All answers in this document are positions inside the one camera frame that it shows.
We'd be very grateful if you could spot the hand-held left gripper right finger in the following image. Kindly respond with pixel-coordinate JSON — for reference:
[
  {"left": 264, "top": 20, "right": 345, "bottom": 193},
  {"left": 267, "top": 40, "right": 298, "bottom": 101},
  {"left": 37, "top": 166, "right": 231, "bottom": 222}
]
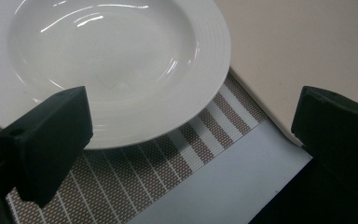
[{"left": 291, "top": 85, "right": 358, "bottom": 200}]

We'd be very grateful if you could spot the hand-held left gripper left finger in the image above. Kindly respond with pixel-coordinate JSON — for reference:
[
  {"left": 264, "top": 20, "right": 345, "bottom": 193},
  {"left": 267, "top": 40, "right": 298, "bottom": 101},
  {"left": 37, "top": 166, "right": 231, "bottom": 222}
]
[{"left": 0, "top": 86, "right": 94, "bottom": 209}]

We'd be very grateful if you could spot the brown striped woven placemat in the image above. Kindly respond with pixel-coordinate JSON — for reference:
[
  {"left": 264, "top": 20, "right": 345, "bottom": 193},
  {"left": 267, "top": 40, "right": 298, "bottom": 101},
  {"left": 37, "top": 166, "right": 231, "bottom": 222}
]
[{"left": 0, "top": 70, "right": 268, "bottom": 224}]

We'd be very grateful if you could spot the white round plate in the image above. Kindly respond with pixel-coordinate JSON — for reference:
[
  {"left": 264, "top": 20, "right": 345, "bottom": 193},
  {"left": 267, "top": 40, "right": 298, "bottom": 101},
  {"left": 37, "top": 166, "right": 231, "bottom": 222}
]
[{"left": 0, "top": 0, "right": 232, "bottom": 150}]

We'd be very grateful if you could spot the beige board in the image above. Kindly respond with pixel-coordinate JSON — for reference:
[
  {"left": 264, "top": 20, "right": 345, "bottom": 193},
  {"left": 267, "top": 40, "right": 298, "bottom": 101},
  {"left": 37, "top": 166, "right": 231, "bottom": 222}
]
[{"left": 213, "top": 0, "right": 358, "bottom": 147}]

